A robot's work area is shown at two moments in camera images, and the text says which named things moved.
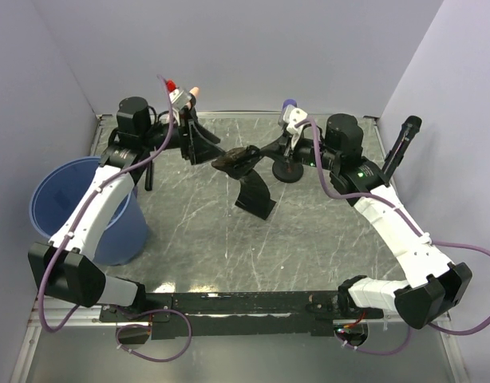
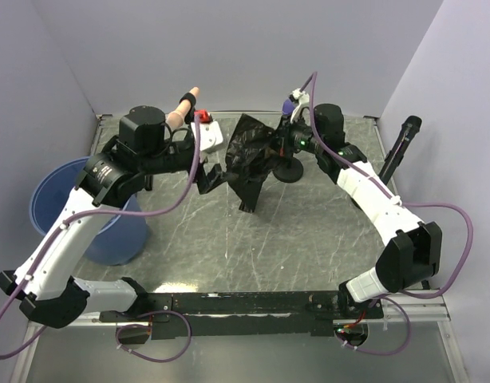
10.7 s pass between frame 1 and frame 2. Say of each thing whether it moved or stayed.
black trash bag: moved
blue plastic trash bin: stayed
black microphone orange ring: stayed
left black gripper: moved
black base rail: stayed
